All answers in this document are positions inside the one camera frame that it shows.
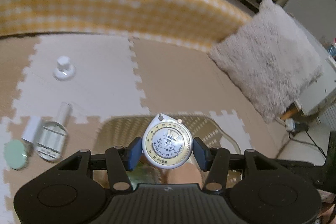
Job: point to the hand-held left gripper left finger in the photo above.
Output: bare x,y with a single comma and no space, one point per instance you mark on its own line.
133,155

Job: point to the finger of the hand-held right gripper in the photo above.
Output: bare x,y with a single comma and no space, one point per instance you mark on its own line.
302,164

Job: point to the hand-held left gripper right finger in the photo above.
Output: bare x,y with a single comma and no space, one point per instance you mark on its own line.
200,154

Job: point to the green printed badge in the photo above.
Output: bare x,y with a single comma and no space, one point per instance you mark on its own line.
144,174

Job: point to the cream plastic basket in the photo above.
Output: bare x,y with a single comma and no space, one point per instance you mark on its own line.
223,134

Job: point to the white round tape measure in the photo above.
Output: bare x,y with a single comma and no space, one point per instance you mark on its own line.
168,145

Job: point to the clear plastic tube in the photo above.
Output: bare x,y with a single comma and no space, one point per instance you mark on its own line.
64,113

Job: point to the white power adapter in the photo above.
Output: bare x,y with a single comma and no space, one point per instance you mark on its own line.
31,132

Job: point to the white plastic knob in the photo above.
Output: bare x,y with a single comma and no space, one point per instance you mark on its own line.
64,71

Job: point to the mint green round compact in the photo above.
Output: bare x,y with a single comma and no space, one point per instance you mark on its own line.
15,155

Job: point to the white power strip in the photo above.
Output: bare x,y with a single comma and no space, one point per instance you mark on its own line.
292,125

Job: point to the white foam mat tile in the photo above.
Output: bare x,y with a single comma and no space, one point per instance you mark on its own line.
99,69
10,129
231,121

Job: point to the wooden cabinet leg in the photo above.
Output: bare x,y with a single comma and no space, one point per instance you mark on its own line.
288,113

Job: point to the white cabinet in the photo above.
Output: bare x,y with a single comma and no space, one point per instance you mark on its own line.
317,90

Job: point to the beige foam mat tile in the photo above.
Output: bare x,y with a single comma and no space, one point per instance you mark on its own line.
178,77

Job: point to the fluffy white pillow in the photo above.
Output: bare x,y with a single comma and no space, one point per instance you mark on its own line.
267,64

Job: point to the white closet door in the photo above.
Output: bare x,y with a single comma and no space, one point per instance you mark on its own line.
307,3

